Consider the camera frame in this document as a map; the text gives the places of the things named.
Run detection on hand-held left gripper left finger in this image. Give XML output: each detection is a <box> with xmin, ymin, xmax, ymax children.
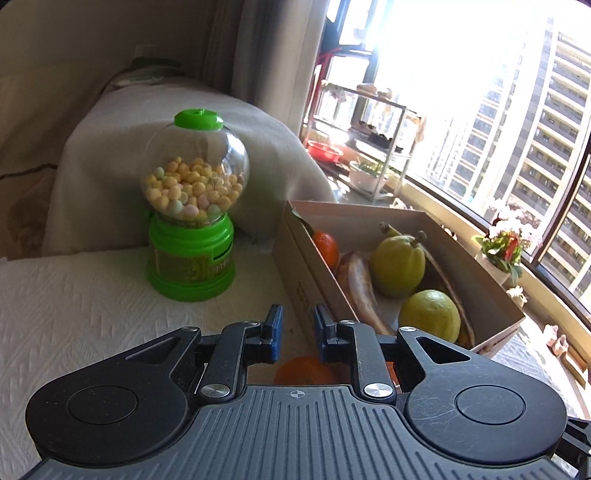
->
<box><xmin>119</xmin><ymin>304</ymin><xmax>284</xmax><ymax>400</ymax></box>

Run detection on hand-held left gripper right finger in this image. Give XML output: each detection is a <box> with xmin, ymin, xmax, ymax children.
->
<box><xmin>313</xmin><ymin>303</ymin><xmax>472</xmax><ymax>400</ymax></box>

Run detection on orange mandarin with stem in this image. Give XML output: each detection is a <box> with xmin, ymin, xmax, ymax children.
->
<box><xmin>273</xmin><ymin>355</ymin><xmax>342</xmax><ymax>387</ymax></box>

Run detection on spotted brown banana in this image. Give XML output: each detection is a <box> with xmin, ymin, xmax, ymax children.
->
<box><xmin>336</xmin><ymin>250</ymin><xmax>397</xmax><ymax>337</ymax></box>

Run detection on orange mandarin with leaf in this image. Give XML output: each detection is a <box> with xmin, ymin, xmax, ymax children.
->
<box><xmin>312</xmin><ymin>231</ymin><xmax>340</xmax><ymax>271</ymax></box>

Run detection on green pear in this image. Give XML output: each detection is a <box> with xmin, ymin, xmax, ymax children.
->
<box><xmin>372</xmin><ymin>233</ymin><xmax>427</xmax><ymax>298</ymax></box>

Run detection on round green citrus fruit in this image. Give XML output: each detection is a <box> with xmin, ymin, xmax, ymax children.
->
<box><xmin>399</xmin><ymin>289</ymin><xmax>461</xmax><ymax>343</ymax></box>

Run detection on dark overripe banana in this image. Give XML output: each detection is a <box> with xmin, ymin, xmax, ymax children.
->
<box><xmin>379</xmin><ymin>222</ymin><xmax>476</xmax><ymax>350</ymax></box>

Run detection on shallow cardboard box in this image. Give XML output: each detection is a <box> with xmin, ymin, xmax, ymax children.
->
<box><xmin>271</xmin><ymin>199</ymin><xmax>527</xmax><ymax>360</ymax></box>

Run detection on small pink figurines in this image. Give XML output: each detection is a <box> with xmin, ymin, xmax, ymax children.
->
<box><xmin>542</xmin><ymin>323</ymin><xmax>571</xmax><ymax>356</ymax></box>

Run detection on green gumball machine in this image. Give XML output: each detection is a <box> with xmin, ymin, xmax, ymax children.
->
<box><xmin>140</xmin><ymin>108</ymin><xmax>250</xmax><ymax>303</ymax></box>

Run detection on white planter with greens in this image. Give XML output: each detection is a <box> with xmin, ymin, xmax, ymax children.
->
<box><xmin>348</xmin><ymin>159</ymin><xmax>389</xmax><ymax>193</ymax></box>

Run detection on red bowl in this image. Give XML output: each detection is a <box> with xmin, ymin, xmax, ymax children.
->
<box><xmin>305</xmin><ymin>140</ymin><xmax>346</xmax><ymax>165</ymax></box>

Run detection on white textured table cloth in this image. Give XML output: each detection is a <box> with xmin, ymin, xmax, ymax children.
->
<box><xmin>0</xmin><ymin>240</ymin><xmax>583</xmax><ymax>468</ymax></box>

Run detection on potted pink white flowers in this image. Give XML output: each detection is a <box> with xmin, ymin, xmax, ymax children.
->
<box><xmin>473</xmin><ymin>198</ymin><xmax>544</xmax><ymax>288</ymax></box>

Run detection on metal balcony rack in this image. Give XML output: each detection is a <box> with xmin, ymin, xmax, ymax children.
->
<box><xmin>313</xmin><ymin>79</ymin><xmax>417</xmax><ymax>202</ymax></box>

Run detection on beige covered sofa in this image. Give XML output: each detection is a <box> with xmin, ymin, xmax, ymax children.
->
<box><xmin>0</xmin><ymin>62</ymin><xmax>339</xmax><ymax>260</ymax></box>

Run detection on grey curtain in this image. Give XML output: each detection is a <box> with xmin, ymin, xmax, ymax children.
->
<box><xmin>203</xmin><ymin>0</ymin><xmax>329</xmax><ymax>136</ymax></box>

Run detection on green white packet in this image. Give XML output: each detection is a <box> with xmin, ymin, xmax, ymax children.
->
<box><xmin>113</xmin><ymin>54</ymin><xmax>182</xmax><ymax>89</ymax></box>

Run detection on dark window frame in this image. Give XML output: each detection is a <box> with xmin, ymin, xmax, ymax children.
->
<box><xmin>300</xmin><ymin>0</ymin><xmax>591</xmax><ymax>394</ymax></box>

